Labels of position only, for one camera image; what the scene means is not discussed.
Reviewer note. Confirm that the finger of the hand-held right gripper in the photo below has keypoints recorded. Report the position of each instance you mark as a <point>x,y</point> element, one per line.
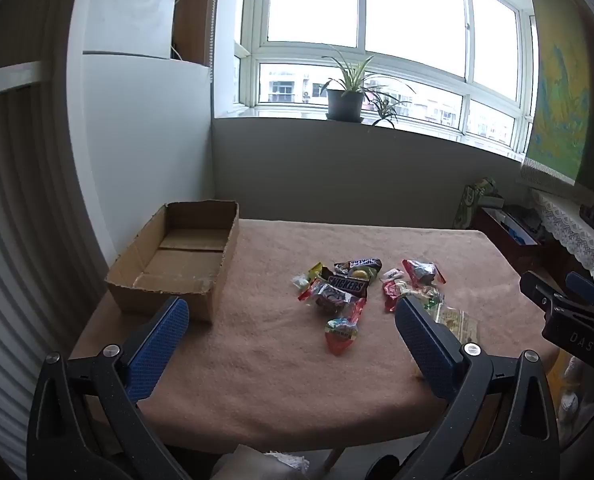
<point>583,282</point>
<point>539,287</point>

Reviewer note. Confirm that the brown blue chocolate bar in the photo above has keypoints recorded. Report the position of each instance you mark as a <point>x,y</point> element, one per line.
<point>359,263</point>

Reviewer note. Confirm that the wall poster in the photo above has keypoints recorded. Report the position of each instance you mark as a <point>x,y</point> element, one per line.
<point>562,85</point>

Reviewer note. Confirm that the green box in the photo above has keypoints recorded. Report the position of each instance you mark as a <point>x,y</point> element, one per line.
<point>469,205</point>

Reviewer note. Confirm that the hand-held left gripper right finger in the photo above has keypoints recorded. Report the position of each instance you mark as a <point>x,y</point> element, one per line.
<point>427,350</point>

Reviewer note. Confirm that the red green snack packet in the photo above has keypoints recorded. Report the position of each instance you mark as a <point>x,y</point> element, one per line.
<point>402,292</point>

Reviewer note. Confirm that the clear chocolate candy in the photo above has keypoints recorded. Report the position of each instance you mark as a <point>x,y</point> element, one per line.
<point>329,297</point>

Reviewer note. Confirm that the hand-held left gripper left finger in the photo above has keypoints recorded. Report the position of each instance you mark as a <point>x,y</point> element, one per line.
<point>159,345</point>

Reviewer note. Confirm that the potted spider plant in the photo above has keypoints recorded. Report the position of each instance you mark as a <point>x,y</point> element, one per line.
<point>345,105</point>

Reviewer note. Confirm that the white ribbed panel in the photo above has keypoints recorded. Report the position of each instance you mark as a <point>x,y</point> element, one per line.
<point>22,260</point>

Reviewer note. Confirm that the brown cardboard box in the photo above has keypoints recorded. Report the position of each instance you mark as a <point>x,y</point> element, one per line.
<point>177,265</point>

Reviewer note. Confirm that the person's right hand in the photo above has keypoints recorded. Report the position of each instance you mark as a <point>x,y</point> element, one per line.
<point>571,402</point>

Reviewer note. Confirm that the red chocolate candy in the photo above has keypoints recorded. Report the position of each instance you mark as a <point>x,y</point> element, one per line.
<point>421,271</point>

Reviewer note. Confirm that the small yellow snack packet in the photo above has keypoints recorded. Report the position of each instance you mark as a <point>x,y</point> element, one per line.
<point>318,271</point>

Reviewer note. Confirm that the white cabinet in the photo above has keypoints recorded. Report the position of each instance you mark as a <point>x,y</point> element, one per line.
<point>142,110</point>

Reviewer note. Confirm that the egg shaped candy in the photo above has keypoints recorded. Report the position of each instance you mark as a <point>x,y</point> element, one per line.
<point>341,335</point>

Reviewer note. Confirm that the pink white sachet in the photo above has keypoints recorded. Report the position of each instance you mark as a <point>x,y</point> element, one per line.
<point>391,273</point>

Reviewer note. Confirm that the small green white candy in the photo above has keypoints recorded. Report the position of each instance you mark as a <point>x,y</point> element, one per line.
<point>300,281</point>

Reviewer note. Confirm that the small spider plant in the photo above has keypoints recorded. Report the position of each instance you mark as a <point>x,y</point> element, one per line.
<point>384,107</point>

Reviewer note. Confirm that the yellow ball candy green wrapper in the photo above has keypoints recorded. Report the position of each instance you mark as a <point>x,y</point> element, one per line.
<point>361,274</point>

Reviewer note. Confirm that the white lace cloth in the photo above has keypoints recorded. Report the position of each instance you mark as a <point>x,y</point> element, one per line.
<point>567,225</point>

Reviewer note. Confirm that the window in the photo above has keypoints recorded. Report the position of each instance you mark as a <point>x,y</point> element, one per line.
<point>317,5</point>

